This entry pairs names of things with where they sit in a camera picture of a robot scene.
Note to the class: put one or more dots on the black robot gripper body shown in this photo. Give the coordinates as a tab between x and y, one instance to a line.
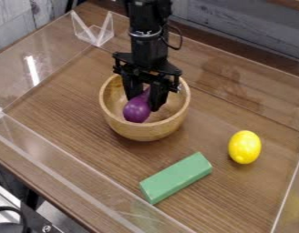
147	60

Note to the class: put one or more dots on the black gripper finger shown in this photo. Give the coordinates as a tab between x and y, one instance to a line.
132	85
159	94

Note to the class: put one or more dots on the purple toy eggplant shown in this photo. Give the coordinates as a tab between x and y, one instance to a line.
136	110

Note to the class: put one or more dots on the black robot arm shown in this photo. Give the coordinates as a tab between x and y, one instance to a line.
148	16

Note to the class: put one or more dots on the brown wooden bowl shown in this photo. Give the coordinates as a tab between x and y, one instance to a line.
159	125

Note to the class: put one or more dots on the yellow toy lemon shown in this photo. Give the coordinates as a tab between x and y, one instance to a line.
245	147

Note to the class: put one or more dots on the green rectangular block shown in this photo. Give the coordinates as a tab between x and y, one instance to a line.
175	177

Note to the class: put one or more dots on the clear acrylic front barrier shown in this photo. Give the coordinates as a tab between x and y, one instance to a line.
103	206

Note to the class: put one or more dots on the clear acrylic corner bracket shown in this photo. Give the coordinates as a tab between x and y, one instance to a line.
96	35

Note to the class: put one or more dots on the black metal bracket with bolt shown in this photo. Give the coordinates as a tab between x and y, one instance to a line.
37	223

